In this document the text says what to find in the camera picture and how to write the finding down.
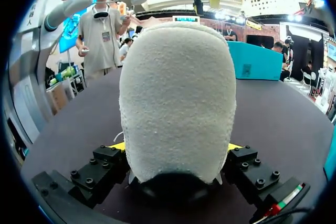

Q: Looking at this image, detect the person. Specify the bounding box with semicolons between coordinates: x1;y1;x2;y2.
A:
271;41;292;65
222;23;238;42
118;37;134;66
75;0;132;81

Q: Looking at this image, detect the teal box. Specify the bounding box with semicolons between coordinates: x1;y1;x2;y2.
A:
226;40;284;81
323;142;336;183

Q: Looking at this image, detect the white and beige shoe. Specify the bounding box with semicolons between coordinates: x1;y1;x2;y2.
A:
113;21;238;186

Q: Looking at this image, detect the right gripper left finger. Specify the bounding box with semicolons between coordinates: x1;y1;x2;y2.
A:
70;141;132;209

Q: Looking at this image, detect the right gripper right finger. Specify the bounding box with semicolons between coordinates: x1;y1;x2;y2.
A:
222;142;281;206

